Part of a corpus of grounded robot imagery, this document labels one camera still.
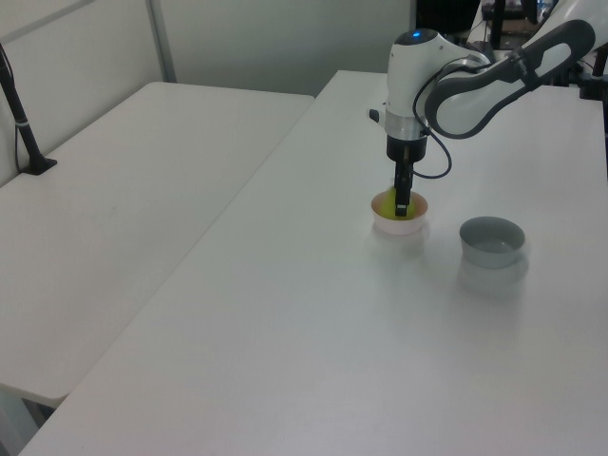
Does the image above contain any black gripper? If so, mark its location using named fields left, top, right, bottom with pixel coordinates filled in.
left=385, top=133, right=428, bottom=219

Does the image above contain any green pear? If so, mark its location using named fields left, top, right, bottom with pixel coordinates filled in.
left=379, top=188, right=426, bottom=222

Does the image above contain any pink plastic bowl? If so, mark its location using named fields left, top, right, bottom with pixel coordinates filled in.
left=370, top=189, right=429, bottom=237

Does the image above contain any grey plastic bowl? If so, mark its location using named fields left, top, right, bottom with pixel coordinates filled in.
left=459, top=216, right=526, bottom=270

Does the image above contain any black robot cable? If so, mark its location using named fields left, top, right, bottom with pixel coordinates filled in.
left=411, top=55, right=453, bottom=181

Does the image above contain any black machine frame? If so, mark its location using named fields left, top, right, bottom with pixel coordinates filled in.
left=414, top=0, right=480, bottom=37

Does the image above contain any black monitor stand post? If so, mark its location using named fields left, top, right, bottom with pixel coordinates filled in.
left=488, top=0, right=507, bottom=49

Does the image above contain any black clamp mount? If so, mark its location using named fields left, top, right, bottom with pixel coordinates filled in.
left=578, top=45, right=608, bottom=102

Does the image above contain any grey metal partition post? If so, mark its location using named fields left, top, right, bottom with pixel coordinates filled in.
left=145, top=0, right=178, bottom=85

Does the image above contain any black camera stand pole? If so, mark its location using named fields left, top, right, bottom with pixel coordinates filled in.
left=0, top=43, right=59, bottom=176

